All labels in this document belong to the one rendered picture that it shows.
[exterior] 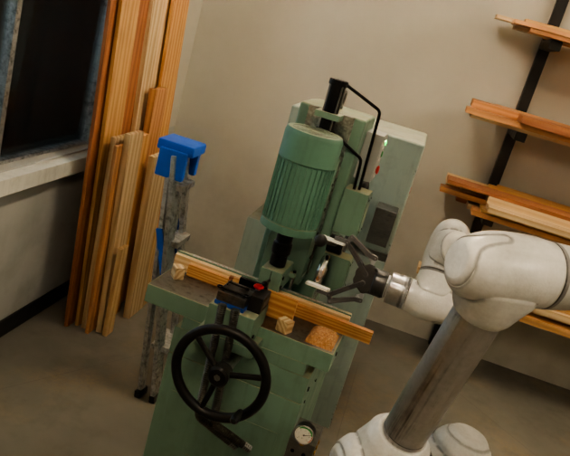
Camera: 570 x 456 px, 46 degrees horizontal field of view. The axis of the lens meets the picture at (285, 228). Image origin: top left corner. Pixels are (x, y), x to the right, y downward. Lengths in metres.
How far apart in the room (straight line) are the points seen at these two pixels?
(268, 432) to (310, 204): 0.71
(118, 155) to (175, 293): 1.35
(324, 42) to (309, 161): 2.49
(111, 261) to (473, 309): 2.43
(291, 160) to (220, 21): 2.68
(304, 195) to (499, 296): 0.84
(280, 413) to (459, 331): 0.88
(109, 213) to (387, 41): 2.01
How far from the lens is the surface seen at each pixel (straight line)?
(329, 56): 4.36
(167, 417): 2.26
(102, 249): 3.43
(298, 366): 2.02
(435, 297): 1.84
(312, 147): 1.92
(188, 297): 2.07
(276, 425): 2.13
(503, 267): 1.25
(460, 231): 1.90
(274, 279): 2.07
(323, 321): 2.12
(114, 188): 3.35
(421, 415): 1.50
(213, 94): 4.56
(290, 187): 1.95
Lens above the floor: 1.77
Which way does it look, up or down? 17 degrees down
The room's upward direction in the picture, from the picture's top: 16 degrees clockwise
